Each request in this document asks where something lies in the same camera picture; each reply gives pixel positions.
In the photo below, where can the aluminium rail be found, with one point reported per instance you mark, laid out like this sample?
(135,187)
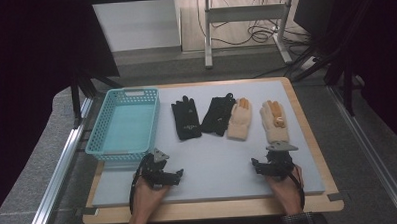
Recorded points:
(371,152)
(55,183)

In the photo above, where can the black tripod stand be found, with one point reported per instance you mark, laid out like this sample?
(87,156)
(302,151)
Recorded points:
(338,67)
(82,86)

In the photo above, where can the turquoise plastic basket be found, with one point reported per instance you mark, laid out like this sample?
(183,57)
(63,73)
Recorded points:
(127,127)

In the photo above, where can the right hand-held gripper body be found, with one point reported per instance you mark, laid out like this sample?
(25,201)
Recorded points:
(281,162)

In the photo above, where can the beige glove with orange fingers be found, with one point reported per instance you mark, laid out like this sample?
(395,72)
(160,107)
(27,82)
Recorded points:
(274,131)

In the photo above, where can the beige knitted glove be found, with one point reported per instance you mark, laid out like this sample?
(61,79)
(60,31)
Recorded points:
(240,122)

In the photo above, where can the dark curtain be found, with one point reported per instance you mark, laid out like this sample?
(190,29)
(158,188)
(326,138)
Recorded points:
(28,81)
(378,52)

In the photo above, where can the grey tape piece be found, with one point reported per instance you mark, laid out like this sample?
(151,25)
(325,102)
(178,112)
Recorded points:
(336,197)
(86,211)

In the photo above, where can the person's left hand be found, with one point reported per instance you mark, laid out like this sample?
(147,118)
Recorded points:
(146,199)

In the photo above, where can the black glove with loop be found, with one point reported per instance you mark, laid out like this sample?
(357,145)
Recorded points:
(217,116)

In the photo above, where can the person's right hand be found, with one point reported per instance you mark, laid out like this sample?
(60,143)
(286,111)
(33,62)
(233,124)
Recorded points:
(289,195)

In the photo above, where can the white panel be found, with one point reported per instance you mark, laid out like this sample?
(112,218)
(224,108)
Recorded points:
(136,24)

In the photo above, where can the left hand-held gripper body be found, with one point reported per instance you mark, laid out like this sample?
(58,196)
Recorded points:
(153,170)

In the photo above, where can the black glove with cuff logo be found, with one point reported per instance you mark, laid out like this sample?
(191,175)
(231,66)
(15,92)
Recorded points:
(186,120)

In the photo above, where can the white desk frame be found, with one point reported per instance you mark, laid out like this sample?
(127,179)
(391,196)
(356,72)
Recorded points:
(246,13)

